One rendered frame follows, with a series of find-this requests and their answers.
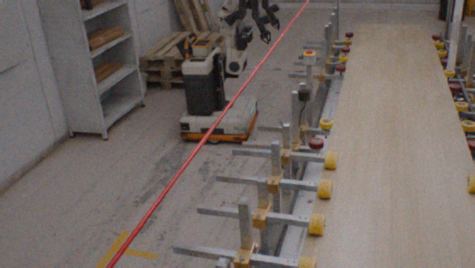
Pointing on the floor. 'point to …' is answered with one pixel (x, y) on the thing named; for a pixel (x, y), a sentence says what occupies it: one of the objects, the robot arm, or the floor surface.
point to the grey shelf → (58, 33)
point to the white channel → (455, 34)
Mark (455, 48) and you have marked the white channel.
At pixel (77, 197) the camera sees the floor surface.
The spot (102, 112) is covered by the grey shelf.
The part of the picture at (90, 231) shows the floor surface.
